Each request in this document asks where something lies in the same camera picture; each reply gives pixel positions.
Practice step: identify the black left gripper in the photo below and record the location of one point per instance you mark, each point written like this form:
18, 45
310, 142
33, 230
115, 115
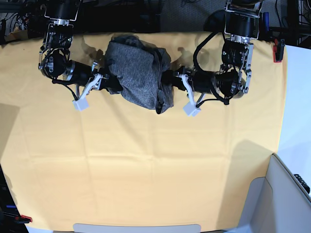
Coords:
194, 83

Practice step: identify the yellow table cloth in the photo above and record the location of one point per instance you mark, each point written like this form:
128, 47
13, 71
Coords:
116, 163

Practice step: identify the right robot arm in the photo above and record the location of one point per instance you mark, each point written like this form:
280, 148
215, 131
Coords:
54, 56

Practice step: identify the grey long-sleeve T-shirt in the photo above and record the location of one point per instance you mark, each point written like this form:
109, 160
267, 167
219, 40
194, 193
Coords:
139, 67

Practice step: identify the white storage bin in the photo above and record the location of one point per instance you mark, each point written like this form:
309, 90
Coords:
276, 203

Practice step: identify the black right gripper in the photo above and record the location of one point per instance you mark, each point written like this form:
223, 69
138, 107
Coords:
87, 78

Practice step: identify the red black clamp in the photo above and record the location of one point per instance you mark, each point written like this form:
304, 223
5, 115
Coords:
278, 50
22, 219

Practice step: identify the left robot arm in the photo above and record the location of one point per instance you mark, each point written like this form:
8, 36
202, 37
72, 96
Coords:
238, 26

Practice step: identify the black remote control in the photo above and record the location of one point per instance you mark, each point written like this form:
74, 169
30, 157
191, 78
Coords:
303, 183

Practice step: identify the red black clamp left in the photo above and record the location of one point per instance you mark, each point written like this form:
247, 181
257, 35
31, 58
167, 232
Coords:
22, 219

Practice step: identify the red black clamp right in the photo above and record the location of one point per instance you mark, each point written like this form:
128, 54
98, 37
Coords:
278, 50

